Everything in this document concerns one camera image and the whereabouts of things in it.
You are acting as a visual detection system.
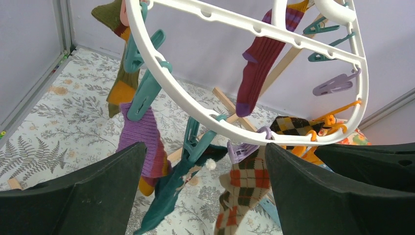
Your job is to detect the pink clothespin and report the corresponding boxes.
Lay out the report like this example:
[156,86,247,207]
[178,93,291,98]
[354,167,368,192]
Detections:
[119,0,129,27]

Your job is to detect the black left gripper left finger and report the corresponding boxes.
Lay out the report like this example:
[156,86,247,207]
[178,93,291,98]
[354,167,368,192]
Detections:
[0,142,146,235]

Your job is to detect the olive orange sock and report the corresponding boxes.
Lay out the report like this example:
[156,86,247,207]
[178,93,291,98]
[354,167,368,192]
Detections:
[91,0,140,119]

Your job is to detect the floral orange cloth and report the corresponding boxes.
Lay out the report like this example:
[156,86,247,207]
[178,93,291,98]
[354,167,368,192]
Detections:
[338,128,371,145]

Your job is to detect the light blue plastic basket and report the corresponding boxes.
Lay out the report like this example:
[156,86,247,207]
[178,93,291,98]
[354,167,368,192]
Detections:
[259,198,281,227]

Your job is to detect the white plastic clip hanger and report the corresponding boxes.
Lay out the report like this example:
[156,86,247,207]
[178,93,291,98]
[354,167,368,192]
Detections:
[125,0,369,146]

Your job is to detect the teal clothespin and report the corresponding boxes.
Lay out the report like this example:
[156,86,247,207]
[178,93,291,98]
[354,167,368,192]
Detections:
[127,69,161,121]

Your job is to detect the orange clothespin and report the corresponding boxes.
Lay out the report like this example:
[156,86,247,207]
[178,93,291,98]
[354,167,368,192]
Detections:
[314,100,361,133]
[290,129,350,165]

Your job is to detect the floral patterned table mat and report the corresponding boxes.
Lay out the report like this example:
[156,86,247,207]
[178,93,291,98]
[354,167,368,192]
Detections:
[0,48,282,235]

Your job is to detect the maroon purple sock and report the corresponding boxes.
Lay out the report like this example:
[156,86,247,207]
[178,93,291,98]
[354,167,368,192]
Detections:
[235,0,312,117]

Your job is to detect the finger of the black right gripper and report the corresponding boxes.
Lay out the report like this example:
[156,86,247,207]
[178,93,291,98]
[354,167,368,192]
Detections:
[315,143,415,192]

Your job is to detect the brown argyle sock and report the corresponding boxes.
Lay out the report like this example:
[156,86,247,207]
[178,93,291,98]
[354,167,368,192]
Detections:
[270,116,324,136]
[214,146,271,235]

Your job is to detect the wooden drying rack frame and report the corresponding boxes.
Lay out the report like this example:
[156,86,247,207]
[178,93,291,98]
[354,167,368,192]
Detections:
[6,0,345,195]

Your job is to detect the dark green sock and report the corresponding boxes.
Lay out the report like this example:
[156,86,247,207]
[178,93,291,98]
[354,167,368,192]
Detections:
[134,144,228,235]

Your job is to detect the purple yellow striped sock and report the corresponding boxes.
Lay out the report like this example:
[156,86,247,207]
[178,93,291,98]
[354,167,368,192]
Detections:
[117,103,172,196]

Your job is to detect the purple clothespin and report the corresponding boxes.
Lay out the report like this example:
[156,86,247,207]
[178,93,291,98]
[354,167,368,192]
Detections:
[227,126,272,164]

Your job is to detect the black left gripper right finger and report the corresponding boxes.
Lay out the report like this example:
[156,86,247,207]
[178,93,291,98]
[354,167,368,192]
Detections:
[265,143,415,235]

